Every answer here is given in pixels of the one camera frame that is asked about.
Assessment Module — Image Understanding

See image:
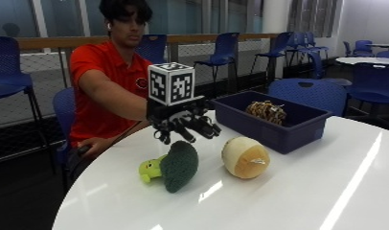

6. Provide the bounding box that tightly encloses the green broccoli soft toy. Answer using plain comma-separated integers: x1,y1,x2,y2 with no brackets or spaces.
136,140,199,194

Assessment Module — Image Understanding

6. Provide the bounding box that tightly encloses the white marker cube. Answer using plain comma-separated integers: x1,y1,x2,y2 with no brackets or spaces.
146,61,195,106

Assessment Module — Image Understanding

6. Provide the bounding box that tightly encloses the beige round soft toy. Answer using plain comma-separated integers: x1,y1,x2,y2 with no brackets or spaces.
220,136,271,180

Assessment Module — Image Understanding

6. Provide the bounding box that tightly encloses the blue plastic bin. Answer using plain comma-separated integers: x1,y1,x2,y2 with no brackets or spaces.
210,90,333,155

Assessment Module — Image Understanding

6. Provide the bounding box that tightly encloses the striped tiger soft toy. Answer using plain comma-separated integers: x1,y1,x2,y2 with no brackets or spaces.
244,100,287,127

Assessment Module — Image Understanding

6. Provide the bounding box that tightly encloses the black object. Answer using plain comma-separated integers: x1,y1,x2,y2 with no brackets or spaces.
75,144,94,158

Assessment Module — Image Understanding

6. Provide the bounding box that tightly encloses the the person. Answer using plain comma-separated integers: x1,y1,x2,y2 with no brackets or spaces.
67,0,155,161

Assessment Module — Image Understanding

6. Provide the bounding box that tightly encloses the white column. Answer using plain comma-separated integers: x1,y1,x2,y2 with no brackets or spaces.
260,0,292,35

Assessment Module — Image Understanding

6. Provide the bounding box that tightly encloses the white round table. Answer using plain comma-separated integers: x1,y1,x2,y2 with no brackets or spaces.
364,42,389,50
335,56,389,67

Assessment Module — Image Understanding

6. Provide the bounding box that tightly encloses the black glove cable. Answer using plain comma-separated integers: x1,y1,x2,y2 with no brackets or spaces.
108,120,152,147

